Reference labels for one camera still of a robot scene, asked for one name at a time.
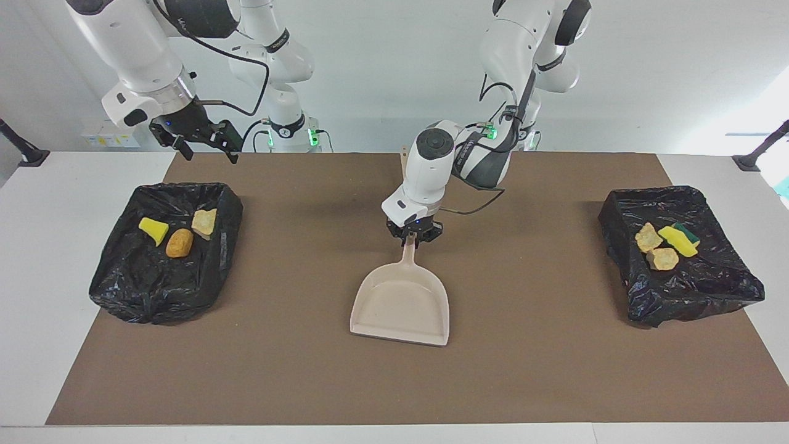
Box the black pole stand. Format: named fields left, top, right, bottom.
left=732, top=120, right=789, bottom=172
left=0, top=118, right=50, bottom=168

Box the brown oval bread roll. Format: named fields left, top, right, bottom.
left=166, top=228, right=194, bottom=258

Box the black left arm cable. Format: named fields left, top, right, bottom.
left=439, top=68, right=538, bottom=216

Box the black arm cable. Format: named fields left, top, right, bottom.
left=439, top=68, right=538, bottom=216
left=151, top=0, right=272, bottom=118

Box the beige plastic dustpan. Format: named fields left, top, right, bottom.
left=350, top=232, right=451, bottom=347

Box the plain yellow sponge piece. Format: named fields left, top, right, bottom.
left=658, top=226, right=698, bottom=258
left=139, top=217, right=170, bottom=247

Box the black bag lined bin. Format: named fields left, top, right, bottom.
left=89, top=182, right=243, bottom=326
left=598, top=185, right=766, bottom=328

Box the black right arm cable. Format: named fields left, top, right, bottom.
left=151, top=0, right=272, bottom=118

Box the brown table mat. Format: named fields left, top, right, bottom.
left=46, top=152, right=789, bottom=426

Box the black right base cable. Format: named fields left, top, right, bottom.
left=239, top=118, right=266, bottom=153

